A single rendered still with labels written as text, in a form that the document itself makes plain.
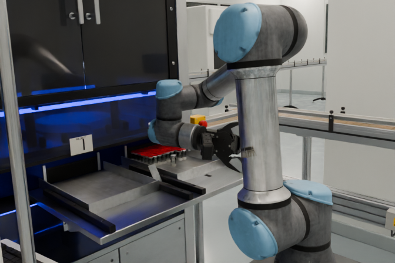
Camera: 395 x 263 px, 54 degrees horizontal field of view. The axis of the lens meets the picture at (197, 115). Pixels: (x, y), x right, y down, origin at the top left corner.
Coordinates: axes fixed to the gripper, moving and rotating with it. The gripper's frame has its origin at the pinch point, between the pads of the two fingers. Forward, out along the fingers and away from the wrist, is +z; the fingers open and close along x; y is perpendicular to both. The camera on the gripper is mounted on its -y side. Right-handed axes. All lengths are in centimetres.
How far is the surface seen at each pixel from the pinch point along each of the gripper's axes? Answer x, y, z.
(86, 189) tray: 24, 0, -60
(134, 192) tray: 20.3, -0.2, -40.5
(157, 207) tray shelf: 22.0, -2.4, -30.3
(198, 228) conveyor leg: 71, 79, -56
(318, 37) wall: -49, 907, -157
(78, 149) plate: 12, 3, -67
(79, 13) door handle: -34, 2, -64
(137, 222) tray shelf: 22.3, -13.0, -29.8
